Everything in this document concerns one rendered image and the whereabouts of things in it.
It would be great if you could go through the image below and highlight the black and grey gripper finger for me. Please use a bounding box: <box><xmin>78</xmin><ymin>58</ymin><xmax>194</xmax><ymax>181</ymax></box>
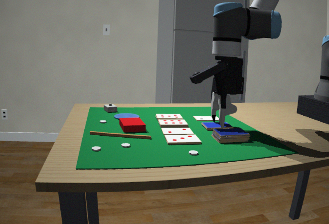
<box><xmin>218</xmin><ymin>83</ymin><xmax>237</xmax><ymax>128</ymax></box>
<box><xmin>211</xmin><ymin>88</ymin><xmax>219</xmax><ymax>122</ymax></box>

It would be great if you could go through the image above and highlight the red rectangular block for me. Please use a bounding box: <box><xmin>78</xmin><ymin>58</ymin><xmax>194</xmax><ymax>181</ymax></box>
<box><xmin>119</xmin><ymin>118</ymin><xmax>146</xmax><ymax>132</ymax></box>

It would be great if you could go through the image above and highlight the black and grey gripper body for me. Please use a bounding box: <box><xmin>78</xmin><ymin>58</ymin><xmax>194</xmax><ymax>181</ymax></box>
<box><xmin>212</xmin><ymin>56</ymin><xmax>244</xmax><ymax>95</ymax></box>

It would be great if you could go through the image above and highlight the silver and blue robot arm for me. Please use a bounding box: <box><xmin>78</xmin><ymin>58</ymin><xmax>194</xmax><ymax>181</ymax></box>
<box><xmin>190</xmin><ymin>0</ymin><xmax>329</xmax><ymax>102</ymax></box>

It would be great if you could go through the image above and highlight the blue round disc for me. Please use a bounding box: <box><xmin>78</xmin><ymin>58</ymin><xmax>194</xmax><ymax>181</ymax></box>
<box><xmin>114</xmin><ymin>113</ymin><xmax>139</xmax><ymax>119</ymax></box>

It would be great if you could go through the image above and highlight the green felt mat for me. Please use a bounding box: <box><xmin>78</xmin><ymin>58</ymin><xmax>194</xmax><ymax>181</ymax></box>
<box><xmin>76</xmin><ymin>107</ymin><xmax>298</xmax><ymax>169</ymax></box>

